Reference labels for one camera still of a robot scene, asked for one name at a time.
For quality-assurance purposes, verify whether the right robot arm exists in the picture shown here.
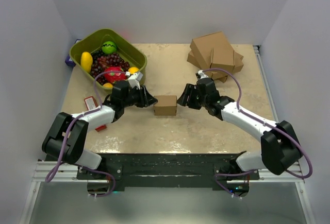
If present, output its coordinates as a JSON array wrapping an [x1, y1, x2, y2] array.
[[177, 77, 302, 179]]

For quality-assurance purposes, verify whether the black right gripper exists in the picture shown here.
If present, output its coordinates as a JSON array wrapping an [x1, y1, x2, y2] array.
[[177, 83, 208, 110]]

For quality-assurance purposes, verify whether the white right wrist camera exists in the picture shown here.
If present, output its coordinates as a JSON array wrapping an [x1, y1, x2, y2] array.
[[195, 70, 209, 80]]

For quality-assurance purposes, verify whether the red snack packet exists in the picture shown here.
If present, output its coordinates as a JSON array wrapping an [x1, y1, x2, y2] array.
[[84, 96, 107, 132]]

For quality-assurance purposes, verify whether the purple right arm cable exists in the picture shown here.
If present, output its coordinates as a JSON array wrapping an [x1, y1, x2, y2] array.
[[203, 68, 313, 199]]

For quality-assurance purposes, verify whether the yellow mango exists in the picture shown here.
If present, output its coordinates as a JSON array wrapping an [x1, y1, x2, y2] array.
[[80, 51, 93, 74]]

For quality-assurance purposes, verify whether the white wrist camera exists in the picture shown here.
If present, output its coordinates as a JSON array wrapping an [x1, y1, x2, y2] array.
[[127, 71, 143, 90], [195, 70, 209, 80]]

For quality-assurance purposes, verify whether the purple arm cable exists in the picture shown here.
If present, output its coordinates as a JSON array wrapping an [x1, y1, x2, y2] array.
[[203, 68, 313, 199], [45, 71, 129, 199]]

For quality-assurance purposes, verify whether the small yellow fruit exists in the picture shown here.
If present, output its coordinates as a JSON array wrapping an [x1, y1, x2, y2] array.
[[103, 83, 113, 89]]

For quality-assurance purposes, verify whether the red dragon fruit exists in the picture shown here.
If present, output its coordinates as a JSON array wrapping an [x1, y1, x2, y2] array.
[[104, 66, 127, 84]]

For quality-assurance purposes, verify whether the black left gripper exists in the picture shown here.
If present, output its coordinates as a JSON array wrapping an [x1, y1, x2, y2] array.
[[122, 85, 157, 109]]

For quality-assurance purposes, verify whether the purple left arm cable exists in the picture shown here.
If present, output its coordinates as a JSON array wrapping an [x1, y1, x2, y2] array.
[[45, 71, 129, 199]]

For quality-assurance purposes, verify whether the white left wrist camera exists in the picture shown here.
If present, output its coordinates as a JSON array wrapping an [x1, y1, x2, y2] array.
[[127, 71, 143, 90]]

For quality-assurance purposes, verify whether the green apple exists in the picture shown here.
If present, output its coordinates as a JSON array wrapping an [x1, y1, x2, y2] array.
[[101, 41, 117, 55]]

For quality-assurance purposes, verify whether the green plastic basket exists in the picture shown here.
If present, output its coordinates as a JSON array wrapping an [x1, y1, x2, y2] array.
[[69, 29, 147, 93]]

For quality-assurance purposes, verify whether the blue box behind basket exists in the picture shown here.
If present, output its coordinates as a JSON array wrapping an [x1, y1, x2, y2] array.
[[65, 54, 76, 68]]

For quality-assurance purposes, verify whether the dark purple grape bunch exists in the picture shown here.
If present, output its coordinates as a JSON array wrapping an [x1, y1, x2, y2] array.
[[90, 50, 130, 85]]

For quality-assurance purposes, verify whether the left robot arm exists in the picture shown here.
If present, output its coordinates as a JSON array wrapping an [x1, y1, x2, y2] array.
[[42, 81, 158, 179]]

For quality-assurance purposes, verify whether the orange fruit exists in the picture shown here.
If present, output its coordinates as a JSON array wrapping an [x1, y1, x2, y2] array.
[[128, 67, 139, 74]]

